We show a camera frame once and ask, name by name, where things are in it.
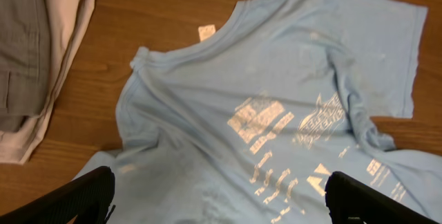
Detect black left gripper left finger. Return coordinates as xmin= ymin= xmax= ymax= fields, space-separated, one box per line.
xmin=1 ymin=166 xmax=115 ymax=224

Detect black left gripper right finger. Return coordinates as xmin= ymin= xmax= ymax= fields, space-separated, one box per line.
xmin=325 ymin=171 xmax=436 ymax=224

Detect light blue printed t-shirt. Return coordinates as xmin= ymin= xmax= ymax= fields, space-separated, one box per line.
xmin=84 ymin=0 xmax=441 ymax=223

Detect folded grey trousers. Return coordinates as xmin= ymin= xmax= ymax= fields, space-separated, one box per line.
xmin=1 ymin=0 xmax=51 ymax=132

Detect folded beige garment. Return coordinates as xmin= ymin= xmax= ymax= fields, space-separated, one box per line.
xmin=1 ymin=0 xmax=95 ymax=165

